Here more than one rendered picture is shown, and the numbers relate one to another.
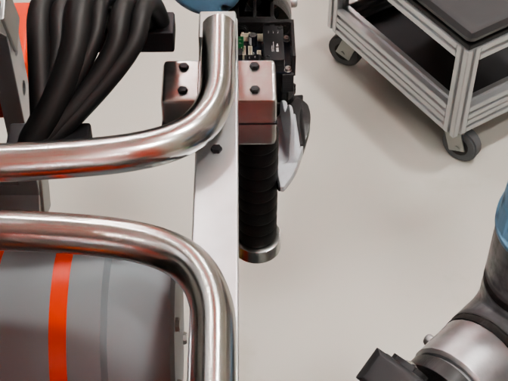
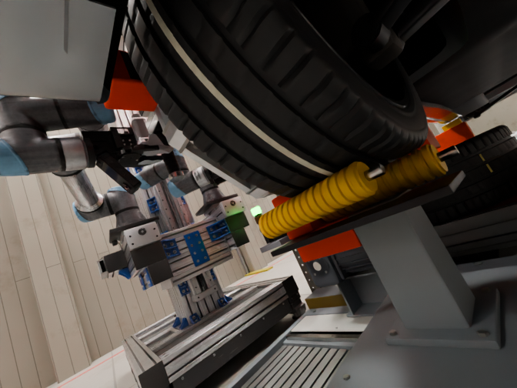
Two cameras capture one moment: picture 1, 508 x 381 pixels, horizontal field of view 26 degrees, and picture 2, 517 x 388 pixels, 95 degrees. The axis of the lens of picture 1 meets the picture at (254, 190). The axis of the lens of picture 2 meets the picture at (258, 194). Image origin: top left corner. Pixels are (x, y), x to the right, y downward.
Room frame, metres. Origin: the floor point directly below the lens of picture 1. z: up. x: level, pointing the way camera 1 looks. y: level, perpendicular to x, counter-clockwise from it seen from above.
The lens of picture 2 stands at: (0.97, 0.60, 0.49)
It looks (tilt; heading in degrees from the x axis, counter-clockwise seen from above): 10 degrees up; 226
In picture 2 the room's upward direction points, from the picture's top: 25 degrees counter-clockwise
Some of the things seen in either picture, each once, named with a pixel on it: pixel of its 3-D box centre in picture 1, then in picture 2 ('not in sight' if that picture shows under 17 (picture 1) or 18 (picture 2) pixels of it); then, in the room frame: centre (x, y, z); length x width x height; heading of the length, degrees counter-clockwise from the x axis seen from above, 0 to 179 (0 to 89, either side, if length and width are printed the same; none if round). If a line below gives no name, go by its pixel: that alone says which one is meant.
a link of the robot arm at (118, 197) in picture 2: not in sight; (121, 199); (0.63, -0.73, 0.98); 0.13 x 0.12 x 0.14; 165
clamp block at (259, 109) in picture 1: (219, 101); (159, 121); (0.66, 0.03, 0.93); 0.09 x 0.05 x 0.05; 91
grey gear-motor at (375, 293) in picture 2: not in sight; (367, 265); (0.17, 0.13, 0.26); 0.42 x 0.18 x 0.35; 91
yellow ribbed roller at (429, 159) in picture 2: not in sight; (371, 188); (0.48, 0.40, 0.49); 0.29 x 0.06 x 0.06; 91
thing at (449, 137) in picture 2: not in sight; (432, 136); (-1.96, 0.16, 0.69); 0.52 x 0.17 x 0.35; 91
